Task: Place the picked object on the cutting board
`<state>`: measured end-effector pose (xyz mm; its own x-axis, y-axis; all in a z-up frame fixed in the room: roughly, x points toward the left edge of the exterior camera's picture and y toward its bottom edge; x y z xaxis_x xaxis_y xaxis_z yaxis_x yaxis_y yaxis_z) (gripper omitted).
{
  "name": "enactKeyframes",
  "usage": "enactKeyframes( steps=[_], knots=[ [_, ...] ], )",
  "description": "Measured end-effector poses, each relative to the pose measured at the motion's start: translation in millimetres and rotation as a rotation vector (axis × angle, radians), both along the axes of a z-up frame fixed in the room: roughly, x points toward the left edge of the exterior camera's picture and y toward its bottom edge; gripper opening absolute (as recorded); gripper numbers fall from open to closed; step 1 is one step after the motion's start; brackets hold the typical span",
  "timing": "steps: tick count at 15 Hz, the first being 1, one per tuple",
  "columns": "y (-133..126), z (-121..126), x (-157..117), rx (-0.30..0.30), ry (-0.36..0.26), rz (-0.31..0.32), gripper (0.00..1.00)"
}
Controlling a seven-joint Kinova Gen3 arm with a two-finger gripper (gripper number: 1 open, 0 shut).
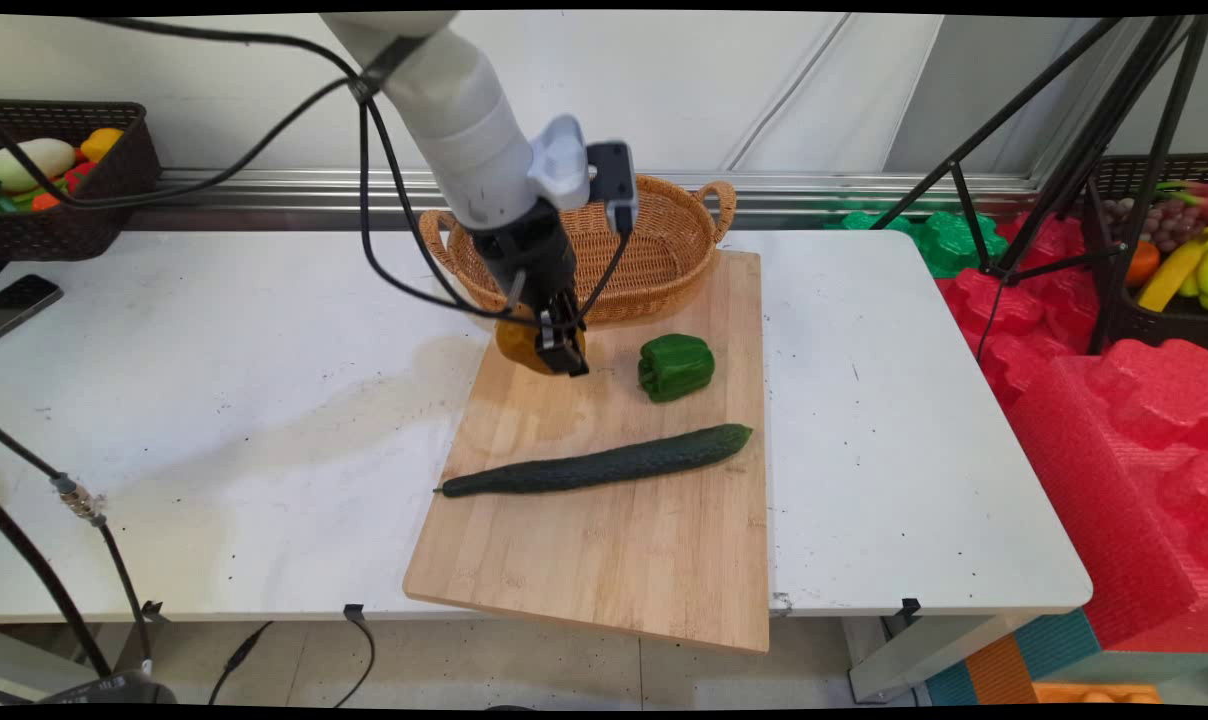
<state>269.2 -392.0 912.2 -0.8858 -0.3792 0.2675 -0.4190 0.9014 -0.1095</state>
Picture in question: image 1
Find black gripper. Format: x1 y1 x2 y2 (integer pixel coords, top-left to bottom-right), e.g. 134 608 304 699
472 198 591 378

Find yellow bell pepper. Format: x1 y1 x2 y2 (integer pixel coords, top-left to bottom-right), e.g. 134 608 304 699
495 308 587 376

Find green bell pepper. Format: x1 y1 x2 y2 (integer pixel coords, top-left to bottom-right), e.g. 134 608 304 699
637 333 716 404

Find long dark green cucumber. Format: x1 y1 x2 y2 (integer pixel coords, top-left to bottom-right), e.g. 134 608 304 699
434 423 754 499

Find wooden cutting board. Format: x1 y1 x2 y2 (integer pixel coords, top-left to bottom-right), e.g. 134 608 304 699
402 250 771 655

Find green foam packing piece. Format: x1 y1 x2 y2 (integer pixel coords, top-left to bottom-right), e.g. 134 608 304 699
824 208 1010 279

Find dark brown plastic basket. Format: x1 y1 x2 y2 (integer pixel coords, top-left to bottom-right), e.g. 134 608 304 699
0 100 162 264

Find red foam packing piece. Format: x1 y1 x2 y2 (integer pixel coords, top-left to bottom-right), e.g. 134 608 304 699
936 212 1100 401
1004 338 1208 651

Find white table leg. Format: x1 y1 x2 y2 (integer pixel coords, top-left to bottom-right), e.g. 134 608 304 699
844 612 1035 703

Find black smartphone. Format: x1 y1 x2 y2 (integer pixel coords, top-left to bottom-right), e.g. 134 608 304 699
0 274 65 341

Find white toy eggplant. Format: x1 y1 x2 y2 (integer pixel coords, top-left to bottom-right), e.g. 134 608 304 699
0 138 77 194

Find black device base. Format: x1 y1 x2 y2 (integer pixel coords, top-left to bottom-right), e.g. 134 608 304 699
39 670 177 706

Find black tripod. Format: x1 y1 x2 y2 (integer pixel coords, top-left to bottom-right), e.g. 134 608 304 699
869 15 1208 356

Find toy orange fruit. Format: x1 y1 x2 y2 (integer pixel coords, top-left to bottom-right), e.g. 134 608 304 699
1124 240 1162 288

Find dark brown fruit basket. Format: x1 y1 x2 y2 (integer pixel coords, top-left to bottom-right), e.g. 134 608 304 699
1084 153 1208 351

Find purple toy grapes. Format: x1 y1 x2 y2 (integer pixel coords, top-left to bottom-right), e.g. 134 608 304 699
1104 198 1200 253

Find yellow toy banana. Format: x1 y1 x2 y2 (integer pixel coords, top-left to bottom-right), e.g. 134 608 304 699
1137 235 1208 313

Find red and green toy vegetable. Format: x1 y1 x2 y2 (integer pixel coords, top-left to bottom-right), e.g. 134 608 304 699
1154 180 1208 226

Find light green toy fruit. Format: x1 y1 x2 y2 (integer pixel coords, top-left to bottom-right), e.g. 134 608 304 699
1179 250 1208 311

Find woven wicker basket with handles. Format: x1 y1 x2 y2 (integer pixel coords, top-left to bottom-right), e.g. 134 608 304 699
419 175 738 326

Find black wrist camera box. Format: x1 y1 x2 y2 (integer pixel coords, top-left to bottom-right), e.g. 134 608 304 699
586 141 639 237

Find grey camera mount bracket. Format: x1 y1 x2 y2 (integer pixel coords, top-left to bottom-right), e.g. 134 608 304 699
527 114 593 213

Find aluminium wall rail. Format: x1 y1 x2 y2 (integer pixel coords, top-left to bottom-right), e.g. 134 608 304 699
154 168 1040 216

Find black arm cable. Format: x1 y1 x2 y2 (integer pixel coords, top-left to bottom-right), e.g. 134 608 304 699
0 80 525 326

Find thin black hanging cable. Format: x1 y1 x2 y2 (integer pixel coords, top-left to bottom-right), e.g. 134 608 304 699
334 603 377 709

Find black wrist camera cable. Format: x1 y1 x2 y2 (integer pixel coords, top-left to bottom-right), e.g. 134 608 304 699
79 15 635 333

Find black cable with plug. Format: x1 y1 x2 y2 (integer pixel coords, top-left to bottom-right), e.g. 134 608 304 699
209 622 273 706

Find black cable with metal connector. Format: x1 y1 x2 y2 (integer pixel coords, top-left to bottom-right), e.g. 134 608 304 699
0 425 155 671

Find thick black cable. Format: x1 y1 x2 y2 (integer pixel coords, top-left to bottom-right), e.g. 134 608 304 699
0 498 115 681

